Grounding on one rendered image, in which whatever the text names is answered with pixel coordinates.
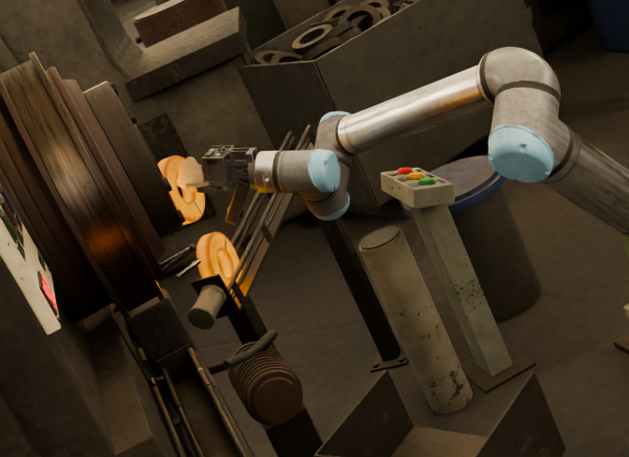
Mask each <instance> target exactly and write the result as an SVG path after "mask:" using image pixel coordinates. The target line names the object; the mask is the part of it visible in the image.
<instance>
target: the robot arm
mask: <svg viewBox="0 0 629 457"><path fill-rule="evenodd" d="M560 99H561V90H560V84H559V81H558V79H557V76H556V74H555V73H554V71H553V69H552V68H551V67H550V65H549V64H548V63H547V62H546V61H545V60H544V59H542V58H541V57H540V56H539V55H537V54H536V53H534V52H530V51H528V50H525V49H523V48H517V47H504V48H500V49H497V50H494V51H492V52H488V53H486V54H485V55H484V56H483V57H482V59H481V61H480V63H479V65H478V66H474V67H471V68H469V69H466V70H464V71H462V72H459V73H457V74H454V75H452V76H449V77H447V78H444V79H442V80H439V81H436V82H433V83H431V84H428V85H426V86H423V87H421V88H418V89H416V90H414V91H412V92H409V93H406V94H404V95H401V96H397V97H395V98H392V99H390V100H388V101H386V102H383V103H381V104H378V105H375V106H373V107H370V108H368V109H366V110H364V111H360V112H357V113H355V114H350V113H348V112H344V111H335V112H329V113H327V114H325V115H324V116H323V117H322V118H321V120H320V123H319V126H318V128H317V136H316V140H315V145H314V149H313V150H303V151H261V152H259V153H257V148H234V145H217V146H212V149H210V150H209V151H208V152H207V153H206V154H205V155H204V156H203V157H202V158H200V159H201V164H202V166H201V165H199V163H198V162H197V161H196V159H195V158H194V157H192V156H189V157H187V158H186V159H185V163H182V164H181V165H180V173H179V176H178V178H177V186H179V187H181V188H183V189H186V190H188V191H192V192H197V193H208V192H213V193H214V192H225V191H228V190H230V189H232V190H234V189H235V187H236V186H237V187H236V190H235V193H234V196H233V199H232V201H231V204H230V205H229V206H228V208H227V218H226V221H227V222H229V223H231V224H233V225H235V224H236V223H237V221H238V220H239V219H240V218H241V217H242V216H243V208H244V205H245V202H246V200H247V197H248V194H249V192H250V189H251V187H252V188H254V189H258V191H259V192H261V193H299V194H300V196H301V197H302V199H303V200H304V201H305V203H306V204H307V206H308V208H309V210H310V212H311V213H312V214H314V215H315V216H316V217H317V218H319V219H322V220H334V219H336V218H339V217H340V216H342V215H343V214H344V213H345V212H346V210H347V208H348V206H349V195H348V193H347V191H346V188H347V183H348V178H349V173H350V169H351V165H352V159H353V156H354V155H359V154H362V153H363V152H365V151H367V150H370V149H372V148H375V147H378V146H381V145H383V144H386V143H389V142H392V141H395V140H399V139H402V138H405V137H407V136H410V135H413V134H416V133H418V132H421V131H424V130H427V129H430V128H432V127H435V126H438V125H442V124H445V123H448V122H451V121H453V120H456V119H459V118H461V117H464V116H467V115H470V114H473V113H476V112H478V111H482V110H485V109H488V108H491V107H494V110H493V116H492V123H491V130H490V135H489V140H488V145H489V154H488V156H489V161H490V164H491V165H492V167H493V168H494V169H495V170H496V171H497V172H498V173H499V174H501V175H503V176H504V177H505V178H507V179H510V180H514V179H516V180H518V182H521V183H536V182H540V183H542V184H544V185H546V186H547V187H549V188H550V189H552V190H553V191H555V192H557V193H558V194H560V195H561V196H563V197H564V198H566V199H568V200H570V201H571V202H573V203H574V204H576V205H577V206H578V207H580V208H581V209H583V210H584V211H586V212H588V213H589V214H591V215H593V216H594V217H596V218H598V219H599V220H601V221H602V222H604V223H605V224H607V225H609V226H610V227H612V228H613V229H615V230H617V231H618V232H619V233H621V234H622V235H624V236H625V237H627V238H629V170H627V169H626V168H625V167H623V166H622V165H620V164H619V163H617V162H616V161H615V160H613V159H612V158H610V157H609V156H607V155H606V154H604V153H603V152H601V151H600V150H598V149H597V148H596V147H594V146H593V145H591V144H590V143H588V142H587V141H586V140H585V139H583V138H582V137H580V136H579V135H578V134H576V133H575V132H573V131H572V129H571V128H570V127H569V126H568V125H566V124H564V123H563V122H562V121H560V120H559V118H558V114H559V106H560ZM221 147H223V148H221ZM225 147H227V148H225ZM217 148H219V149H217Z"/></svg>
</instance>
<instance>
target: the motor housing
mask: <svg viewBox="0 0 629 457"><path fill-rule="evenodd" d="M255 343H256V342H250V343H247V344H244V345H242V346H240V347H239V348H238V349H237V350H236V351H235V352H234V353H233V355H232V356H231V357H233V356H235V355H238V354H240V353H242V352H243V351H246V350H248V349H249V348H250V347H251V346H253V345H254V344H255ZM228 378H229V380H230V383H231V384H232V386H233V388H234V390H235V392H237V394H238V396H239V398H240V399H241V402H242V404H243V405H244V407H245V409H246V411H247V412H248V414H249V415H250V416H251V417H252V418H253V419H254V420H256V421H258V422H260V424H261V426H262V428H263V429H264V431H265V433H266V435H267V437H268V439H269V441H270V443H271V445H272V447H273V448H274V450H275V452H276V454H277V456H278V457H314V455H315V453H316V452H317V451H318V450H319V448H320V447H321V446H322V445H323V442H322V440H321V438H320V436H319V434H318V432H317V430H316V429H315V426H314V424H313V422H312V420H311V418H310V416H309V414H308V412H307V410H306V408H305V407H304V405H303V404H302V398H303V392H302V386H301V383H300V380H299V379H298V377H297V376H296V375H295V373H294V372H293V371H292V369H291V368H290V367H289V365H288V364H287V363H286V361H285V359H284V358H283V357H282V356H281V354H280V353H279V351H278V350H277V349H276V348H275V347H273V346H269V348H268V349H267V351H263V350H260V351H259V352H258V353H257V354H256V355H255V356H254V357H253V358H251V359H249V360H247V361H244V362H242V363H240V364H238V365H235V366H233V367H231V368H229V369H228Z"/></svg>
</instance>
